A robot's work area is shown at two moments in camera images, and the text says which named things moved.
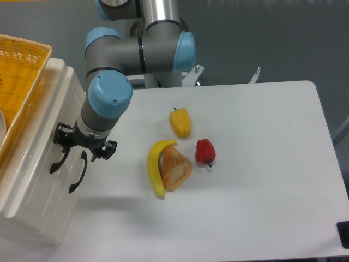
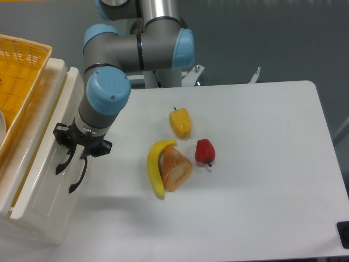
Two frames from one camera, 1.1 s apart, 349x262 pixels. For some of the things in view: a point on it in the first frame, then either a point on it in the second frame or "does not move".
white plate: (2, 127) does not move
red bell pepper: (205, 152) does not move
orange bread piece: (176, 169) does not move
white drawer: (25, 204) -> (42, 194)
